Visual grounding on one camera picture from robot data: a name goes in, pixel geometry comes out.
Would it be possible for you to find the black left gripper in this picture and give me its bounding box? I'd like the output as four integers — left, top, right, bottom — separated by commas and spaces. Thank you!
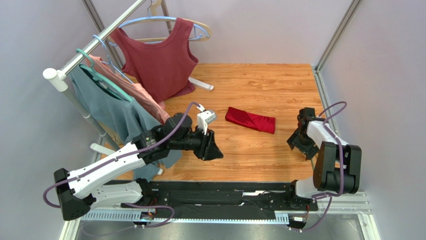
169, 124, 224, 162

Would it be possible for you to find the iridescent fork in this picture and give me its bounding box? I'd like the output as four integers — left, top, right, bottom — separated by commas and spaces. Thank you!
310, 159, 315, 171

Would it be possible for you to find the red cloth napkin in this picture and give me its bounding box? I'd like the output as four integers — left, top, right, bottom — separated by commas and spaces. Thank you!
225, 107, 276, 134

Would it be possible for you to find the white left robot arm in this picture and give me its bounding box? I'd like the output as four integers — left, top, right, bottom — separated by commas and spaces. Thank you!
53, 109, 224, 221

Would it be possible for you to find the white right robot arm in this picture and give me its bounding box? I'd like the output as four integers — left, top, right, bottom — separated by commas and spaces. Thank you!
287, 107, 362, 200

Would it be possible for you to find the grey-blue hanging shirt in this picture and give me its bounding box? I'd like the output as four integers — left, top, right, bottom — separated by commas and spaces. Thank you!
69, 64, 183, 182

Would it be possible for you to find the maroon tank top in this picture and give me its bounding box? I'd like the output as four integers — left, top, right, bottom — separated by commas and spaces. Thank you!
110, 28, 199, 102

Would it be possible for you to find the pink hanging shirt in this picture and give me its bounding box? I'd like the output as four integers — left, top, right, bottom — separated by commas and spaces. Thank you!
89, 54, 170, 124

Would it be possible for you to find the light blue clothes hanger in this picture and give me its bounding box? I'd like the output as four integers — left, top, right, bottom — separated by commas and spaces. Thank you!
118, 16, 212, 44

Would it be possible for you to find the teal clothes hanger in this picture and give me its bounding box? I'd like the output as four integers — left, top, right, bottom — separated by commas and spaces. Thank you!
76, 48, 133, 102

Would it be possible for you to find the wooden clothes hanger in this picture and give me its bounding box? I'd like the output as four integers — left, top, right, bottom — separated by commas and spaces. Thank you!
136, 0, 213, 44

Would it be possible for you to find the white clothes rack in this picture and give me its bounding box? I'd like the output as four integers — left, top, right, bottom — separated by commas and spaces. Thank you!
42, 0, 215, 177

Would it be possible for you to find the blue wire clothes hanger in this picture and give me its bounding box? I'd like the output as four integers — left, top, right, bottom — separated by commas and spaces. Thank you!
92, 34, 134, 84

